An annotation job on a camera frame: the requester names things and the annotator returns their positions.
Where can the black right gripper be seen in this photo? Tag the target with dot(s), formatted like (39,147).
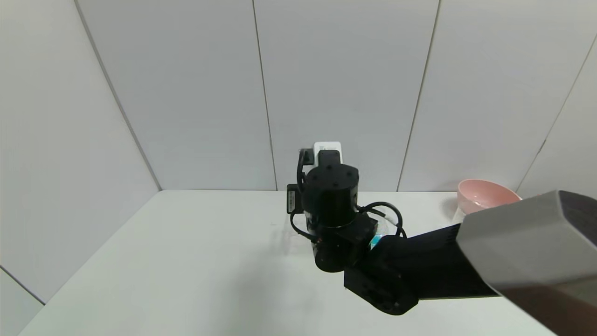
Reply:
(292,199)

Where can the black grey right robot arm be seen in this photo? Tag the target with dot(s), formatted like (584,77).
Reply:
(419,266)

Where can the clear plastic test tube rack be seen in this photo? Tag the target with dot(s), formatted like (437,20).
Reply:
(290,233)

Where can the test tube with blue pigment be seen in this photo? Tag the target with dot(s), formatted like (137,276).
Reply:
(375,241)

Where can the clear plastic beaker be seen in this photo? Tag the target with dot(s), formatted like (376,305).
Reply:
(459,215)

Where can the pink bowl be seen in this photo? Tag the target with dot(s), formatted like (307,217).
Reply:
(480,193)

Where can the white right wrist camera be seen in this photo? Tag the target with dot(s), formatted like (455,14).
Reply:
(326,147)

